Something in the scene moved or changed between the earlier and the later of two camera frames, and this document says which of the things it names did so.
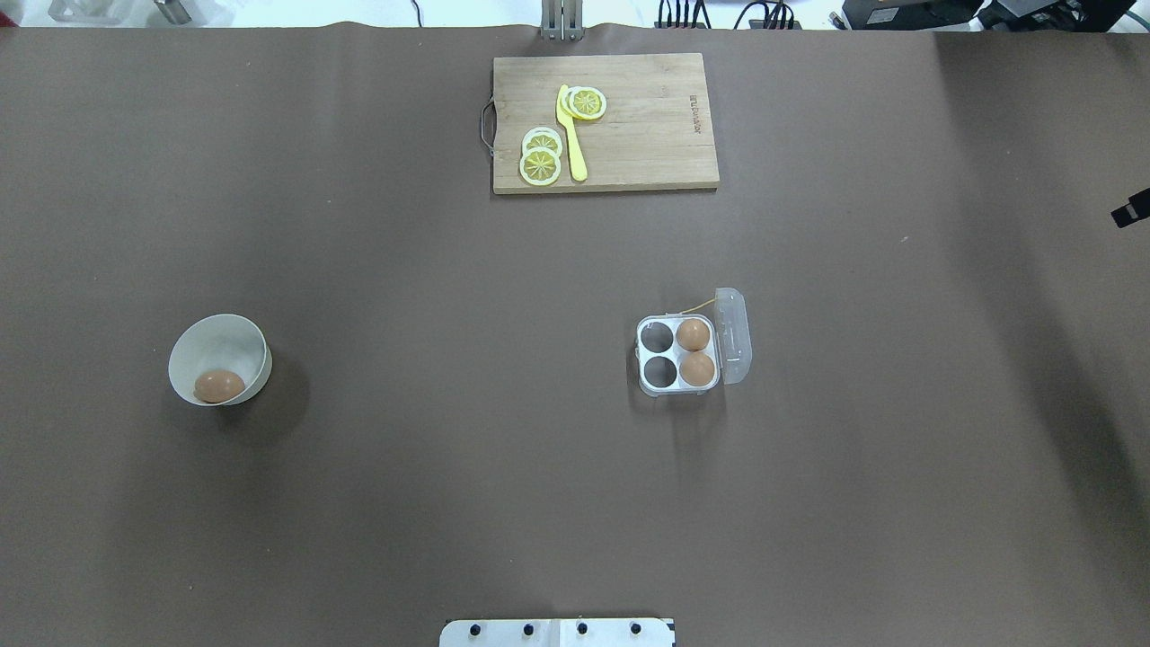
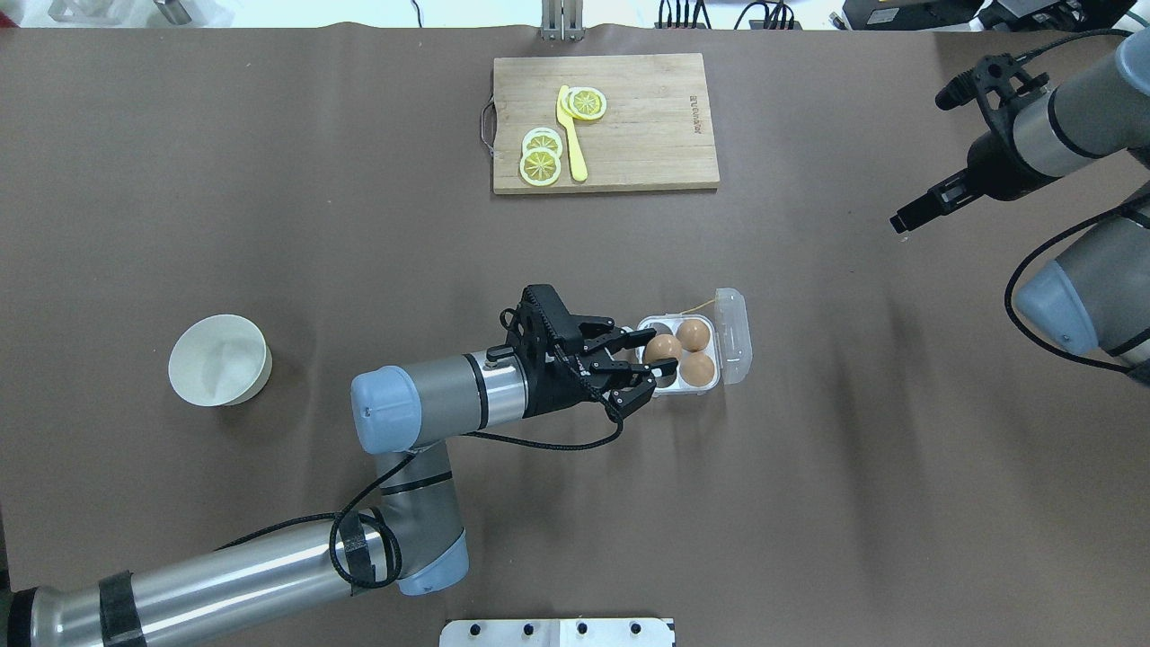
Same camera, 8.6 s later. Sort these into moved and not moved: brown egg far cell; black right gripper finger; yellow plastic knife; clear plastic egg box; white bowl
Moved: black right gripper finger
Not moved: clear plastic egg box; brown egg far cell; white bowl; yellow plastic knife
